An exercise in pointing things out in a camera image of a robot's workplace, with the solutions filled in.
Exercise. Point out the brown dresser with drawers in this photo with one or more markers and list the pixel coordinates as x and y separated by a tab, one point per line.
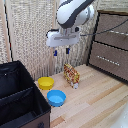
110	50

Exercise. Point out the yellow bowl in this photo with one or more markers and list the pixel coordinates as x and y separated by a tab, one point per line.
46	83

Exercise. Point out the bamboo reed curtain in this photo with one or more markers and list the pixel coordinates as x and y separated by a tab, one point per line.
30	33

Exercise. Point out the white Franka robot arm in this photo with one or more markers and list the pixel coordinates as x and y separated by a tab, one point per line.
71	13

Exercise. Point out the blue bowl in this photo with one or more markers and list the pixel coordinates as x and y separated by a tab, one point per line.
56	98

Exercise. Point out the black fabric storage box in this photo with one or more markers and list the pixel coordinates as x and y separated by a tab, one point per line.
18	100

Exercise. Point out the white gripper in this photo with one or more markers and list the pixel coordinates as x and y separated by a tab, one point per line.
63	39

